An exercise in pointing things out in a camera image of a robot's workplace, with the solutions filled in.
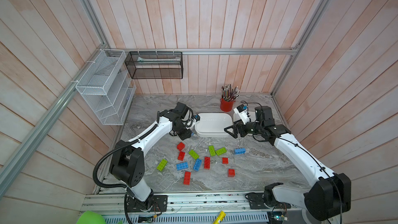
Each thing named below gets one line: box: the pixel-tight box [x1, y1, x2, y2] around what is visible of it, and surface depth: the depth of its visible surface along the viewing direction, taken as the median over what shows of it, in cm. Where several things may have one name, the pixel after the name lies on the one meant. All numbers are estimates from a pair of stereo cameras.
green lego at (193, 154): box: [188, 149, 200, 161], surface depth 92 cm
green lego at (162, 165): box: [156, 158, 168, 172], surface depth 86 cm
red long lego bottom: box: [183, 171, 192, 186], surface depth 82 cm
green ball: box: [76, 210, 107, 224], surface depth 67 cm
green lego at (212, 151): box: [208, 145, 217, 157], surface depth 92 cm
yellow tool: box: [212, 210, 227, 224], surface depth 70 cm
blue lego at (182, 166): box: [176, 161, 189, 171], surface depth 86 cm
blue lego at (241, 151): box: [234, 147, 247, 156], surface depth 91 cm
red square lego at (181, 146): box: [176, 141, 186, 151], surface depth 94 cm
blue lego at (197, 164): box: [192, 158, 203, 172], surface depth 86 cm
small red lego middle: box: [221, 157, 229, 165], surface depth 88 cm
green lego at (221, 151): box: [215, 147, 228, 157], surface depth 92 cm
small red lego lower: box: [227, 168, 236, 178], surface depth 81 cm
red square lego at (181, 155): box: [177, 150, 186, 162], surface depth 90 cm
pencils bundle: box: [220, 84, 240, 102], surface depth 105 cm
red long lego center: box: [203, 156, 211, 170], surface depth 87 cm
